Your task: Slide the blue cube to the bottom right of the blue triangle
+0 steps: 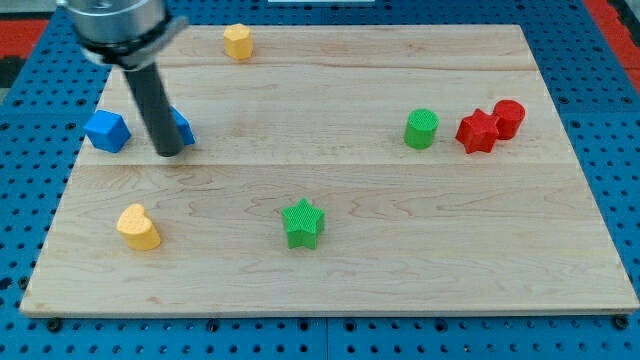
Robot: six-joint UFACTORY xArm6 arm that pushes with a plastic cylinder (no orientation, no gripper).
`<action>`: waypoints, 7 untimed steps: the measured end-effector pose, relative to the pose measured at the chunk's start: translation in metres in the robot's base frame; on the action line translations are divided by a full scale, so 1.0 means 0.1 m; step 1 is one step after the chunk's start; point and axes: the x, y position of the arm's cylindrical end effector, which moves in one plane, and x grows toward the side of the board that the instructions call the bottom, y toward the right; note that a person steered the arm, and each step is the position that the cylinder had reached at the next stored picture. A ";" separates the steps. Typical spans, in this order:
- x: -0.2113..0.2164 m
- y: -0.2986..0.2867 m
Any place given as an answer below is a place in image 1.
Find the red cylinder block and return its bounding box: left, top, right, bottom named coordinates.
left=493, top=99, right=526, bottom=140

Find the light wooden board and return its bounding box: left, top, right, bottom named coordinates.
left=21, top=25, right=639, bottom=318

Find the blue cube block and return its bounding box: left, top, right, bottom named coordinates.
left=83, top=110, right=131, bottom=153

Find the yellow hexagon block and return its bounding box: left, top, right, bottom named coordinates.
left=223, top=23, right=254, bottom=60

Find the yellow heart block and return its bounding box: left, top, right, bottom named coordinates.
left=116, top=203, right=162, bottom=251

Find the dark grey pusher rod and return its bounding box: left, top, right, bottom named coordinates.
left=125, top=62, right=184, bottom=157

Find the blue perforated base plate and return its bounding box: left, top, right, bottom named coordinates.
left=1, top=1, right=639, bottom=359

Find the green cylinder block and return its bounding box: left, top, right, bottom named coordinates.
left=404, top=108, right=439, bottom=150

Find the red star block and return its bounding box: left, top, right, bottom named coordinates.
left=455, top=108, right=499, bottom=154

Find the blue triangle block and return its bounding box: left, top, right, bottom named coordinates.
left=171, top=106, right=196, bottom=145

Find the green star block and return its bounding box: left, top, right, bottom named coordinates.
left=281, top=198, right=325, bottom=250

